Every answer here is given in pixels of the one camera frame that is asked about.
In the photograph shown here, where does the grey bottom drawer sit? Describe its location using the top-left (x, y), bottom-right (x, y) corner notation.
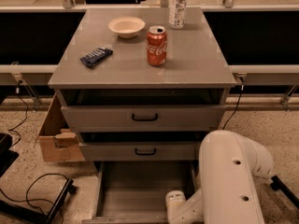
top-left (82, 161), bottom-right (196, 224)

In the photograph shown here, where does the grey drawer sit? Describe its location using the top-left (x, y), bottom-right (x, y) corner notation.
top-left (82, 161), bottom-right (196, 224)
top-left (79, 141), bottom-right (200, 161)
top-left (62, 105), bottom-right (225, 133)

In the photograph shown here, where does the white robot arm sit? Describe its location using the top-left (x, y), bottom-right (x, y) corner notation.
top-left (165, 130), bottom-right (274, 224)

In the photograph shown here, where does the grey top drawer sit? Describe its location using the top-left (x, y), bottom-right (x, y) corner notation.
top-left (62, 105), bottom-right (225, 133)

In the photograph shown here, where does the grey drawer cabinet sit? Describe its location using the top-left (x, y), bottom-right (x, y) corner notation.
top-left (48, 7), bottom-right (237, 163)

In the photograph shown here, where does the grey middle drawer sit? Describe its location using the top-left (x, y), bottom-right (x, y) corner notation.
top-left (79, 141), bottom-right (200, 161)

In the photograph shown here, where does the red coca-cola can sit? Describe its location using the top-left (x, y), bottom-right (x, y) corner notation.
top-left (147, 25), bottom-right (167, 66)

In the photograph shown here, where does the dark blue snack packet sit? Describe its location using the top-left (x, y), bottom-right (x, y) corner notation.
top-left (80, 47), bottom-right (113, 68)

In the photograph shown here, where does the beige paper bowl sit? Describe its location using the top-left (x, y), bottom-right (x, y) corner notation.
top-left (108, 17), bottom-right (145, 39)

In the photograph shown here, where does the brown cardboard box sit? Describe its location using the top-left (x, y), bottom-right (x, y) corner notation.
top-left (38, 96), bottom-right (85, 162)

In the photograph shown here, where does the clear plastic water bottle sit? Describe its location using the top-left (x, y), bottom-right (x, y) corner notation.
top-left (169, 0), bottom-right (187, 29)

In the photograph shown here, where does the black stand leg right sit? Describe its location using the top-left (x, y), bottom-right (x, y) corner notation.
top-left (270, 175), bottom-right (299, 209)

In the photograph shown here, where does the black equipment left edge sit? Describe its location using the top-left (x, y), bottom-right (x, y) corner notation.
top-left (0, 133), bottom-right (19, 177)

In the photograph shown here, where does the black stand base left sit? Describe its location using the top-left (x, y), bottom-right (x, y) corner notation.
top-left (0, 178), bottom-right (76, 224)

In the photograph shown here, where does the black power cable right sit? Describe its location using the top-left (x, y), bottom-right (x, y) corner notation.
top-left (221, 82), bottom-right (245, 131)

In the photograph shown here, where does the black cable left wall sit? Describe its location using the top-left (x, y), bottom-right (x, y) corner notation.
top-left (7, 80), bottom-right (30, 147)

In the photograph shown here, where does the black cable on floor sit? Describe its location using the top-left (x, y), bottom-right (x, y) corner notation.
top-left (0, 173), bottom-right (69, 224)

